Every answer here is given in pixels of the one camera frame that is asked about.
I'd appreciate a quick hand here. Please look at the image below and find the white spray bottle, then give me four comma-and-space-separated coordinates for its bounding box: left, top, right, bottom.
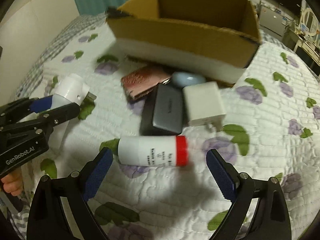
30, 74, 97, 152

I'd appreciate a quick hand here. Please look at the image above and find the grey UGREEN power bank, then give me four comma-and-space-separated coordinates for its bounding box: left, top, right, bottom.
139, 84, 183, 135

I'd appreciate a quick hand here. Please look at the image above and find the person's left hand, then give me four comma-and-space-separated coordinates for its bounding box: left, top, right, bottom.
1, 168, 23, 196

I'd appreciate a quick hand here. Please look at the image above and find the white floral quilt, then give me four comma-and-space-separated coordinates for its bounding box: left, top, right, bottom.
15, 24, 320, 240

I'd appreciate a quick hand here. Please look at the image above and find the pink rectangular case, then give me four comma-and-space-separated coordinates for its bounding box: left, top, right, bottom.
120, 66, 171, 101

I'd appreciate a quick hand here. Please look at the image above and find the white bottle red cap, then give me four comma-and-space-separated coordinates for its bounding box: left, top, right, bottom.
118, 135, 189, 167

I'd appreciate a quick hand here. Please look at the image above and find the large white charger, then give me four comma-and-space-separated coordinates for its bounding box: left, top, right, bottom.
182, 81, 226, 128

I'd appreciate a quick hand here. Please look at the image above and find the white dressing table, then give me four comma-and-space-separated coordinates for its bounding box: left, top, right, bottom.
282, 28, 319, 77

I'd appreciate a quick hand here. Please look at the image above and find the brown cardboard box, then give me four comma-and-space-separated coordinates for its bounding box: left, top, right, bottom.
106, 0, 261, 85

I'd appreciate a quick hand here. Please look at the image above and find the grey mini fridge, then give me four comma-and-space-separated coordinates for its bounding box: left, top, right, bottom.
259, 5, 286, 40

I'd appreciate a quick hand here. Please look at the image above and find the oval vanity mirror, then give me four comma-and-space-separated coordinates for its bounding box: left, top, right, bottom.
299, 8, 319, 36

